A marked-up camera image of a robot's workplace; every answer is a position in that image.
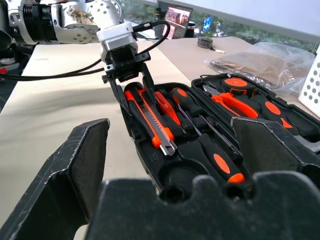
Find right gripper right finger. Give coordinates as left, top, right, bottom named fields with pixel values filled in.
left=231, top=117, right=320, bottom=191

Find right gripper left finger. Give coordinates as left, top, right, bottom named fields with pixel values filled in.
left=0, top=118, right=111, bottom=240

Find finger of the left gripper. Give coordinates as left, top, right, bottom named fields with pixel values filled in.
left=108, top=77, right=132, bottom=116
left=141, top=62, right=157, bottom=107

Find thin orange test pen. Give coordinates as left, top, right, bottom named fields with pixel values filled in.
left=153, top=90, right=182, bottom=126

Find black orange handled screwdriver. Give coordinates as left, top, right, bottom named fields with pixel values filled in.
left=176, top=102, right=246, bottom=185
left=171, top=87, right=241, bottom=156

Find orange black utility knife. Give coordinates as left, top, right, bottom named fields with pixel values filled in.
left=124, top=86, right=179, bottom=157

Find black plastic tool case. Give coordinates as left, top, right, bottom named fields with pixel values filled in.
left=119, top=72, right=320, bottom=198

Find dark laptop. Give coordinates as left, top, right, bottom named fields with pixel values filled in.
left=156, top=0, right=194, bottom=40

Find round black retractable reel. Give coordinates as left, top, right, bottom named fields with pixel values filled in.
left=196, top=36, right=226, bottom=55

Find orange black tape measure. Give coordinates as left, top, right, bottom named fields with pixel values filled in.
left=199, top=73, right=258, bottom=97

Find white perforated plastic basket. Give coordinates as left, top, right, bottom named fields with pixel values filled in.
left=297, top=43, right=320, bottom=112

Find plastic bag brown sheets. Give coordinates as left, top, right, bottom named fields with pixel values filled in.
left=204, top=41, right=316, bottom=97

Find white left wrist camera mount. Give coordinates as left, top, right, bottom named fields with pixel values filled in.
left=96, top=21, right=139, bottom=62

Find claw hammer black handle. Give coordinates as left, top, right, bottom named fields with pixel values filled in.
left=249, top=94, right=320, bottom=153

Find orange handled pliers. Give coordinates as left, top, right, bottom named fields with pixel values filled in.
left=202, top=84, right=260, bottom=120

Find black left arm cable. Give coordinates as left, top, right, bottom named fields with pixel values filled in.
left=0, top=20, right=171, bottom=81

